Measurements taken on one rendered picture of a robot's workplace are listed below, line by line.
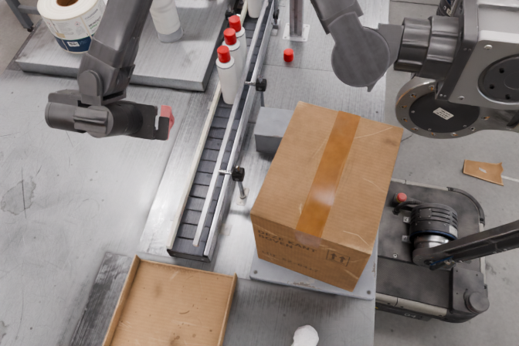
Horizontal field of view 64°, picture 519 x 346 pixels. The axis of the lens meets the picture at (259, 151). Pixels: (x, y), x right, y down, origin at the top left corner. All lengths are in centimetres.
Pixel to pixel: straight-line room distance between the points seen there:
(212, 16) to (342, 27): 104
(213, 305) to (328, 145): 47
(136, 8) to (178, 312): 70
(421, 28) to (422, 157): 173
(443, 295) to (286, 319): 85
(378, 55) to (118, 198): 88
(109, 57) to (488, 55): 53
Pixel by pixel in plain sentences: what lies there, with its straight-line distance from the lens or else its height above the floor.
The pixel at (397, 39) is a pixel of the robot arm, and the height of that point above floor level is 148.
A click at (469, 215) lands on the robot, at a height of 24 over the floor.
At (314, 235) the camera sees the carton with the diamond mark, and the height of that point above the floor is 112.
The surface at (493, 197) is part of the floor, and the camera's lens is 231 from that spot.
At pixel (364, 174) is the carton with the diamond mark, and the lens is 87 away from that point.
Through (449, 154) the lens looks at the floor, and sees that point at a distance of 236.
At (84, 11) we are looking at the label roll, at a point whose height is 102.
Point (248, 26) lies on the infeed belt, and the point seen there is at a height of 88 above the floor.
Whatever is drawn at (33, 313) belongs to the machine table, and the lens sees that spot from 123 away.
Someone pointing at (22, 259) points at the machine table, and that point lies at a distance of 129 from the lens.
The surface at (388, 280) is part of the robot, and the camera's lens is 173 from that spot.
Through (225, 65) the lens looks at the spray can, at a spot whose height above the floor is 105.
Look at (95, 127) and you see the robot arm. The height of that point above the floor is 132.
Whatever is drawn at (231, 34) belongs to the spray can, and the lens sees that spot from 119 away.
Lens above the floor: 187
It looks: 57 degrees down
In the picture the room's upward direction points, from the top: 6 degrees counter-clockwise
